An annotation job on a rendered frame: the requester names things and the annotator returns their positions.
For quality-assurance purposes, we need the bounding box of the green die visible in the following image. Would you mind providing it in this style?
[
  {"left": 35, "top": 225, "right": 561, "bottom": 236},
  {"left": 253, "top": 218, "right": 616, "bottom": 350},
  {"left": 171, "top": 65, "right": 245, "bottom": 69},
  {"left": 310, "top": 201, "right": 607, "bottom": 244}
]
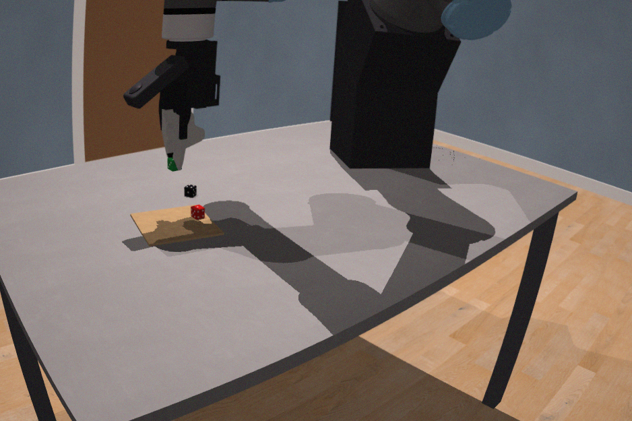
[{"left": 168, "top": 157, "right": 178, "bottom": 172}]

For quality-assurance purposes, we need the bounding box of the tan mat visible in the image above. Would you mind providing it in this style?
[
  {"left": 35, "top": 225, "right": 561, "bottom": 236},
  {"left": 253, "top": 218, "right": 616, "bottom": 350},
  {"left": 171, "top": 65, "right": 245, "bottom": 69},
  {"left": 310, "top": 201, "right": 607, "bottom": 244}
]
[{"left": 131, "top": 205, "right": 224, "bottom": 247}]

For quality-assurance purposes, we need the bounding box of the red die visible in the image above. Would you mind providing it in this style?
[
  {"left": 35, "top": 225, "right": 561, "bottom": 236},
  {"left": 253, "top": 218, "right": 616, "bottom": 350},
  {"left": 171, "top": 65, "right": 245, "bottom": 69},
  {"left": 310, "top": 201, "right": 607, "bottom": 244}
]
[{"left": 191, "top": 205, "right": 205, "bottom": 220}]

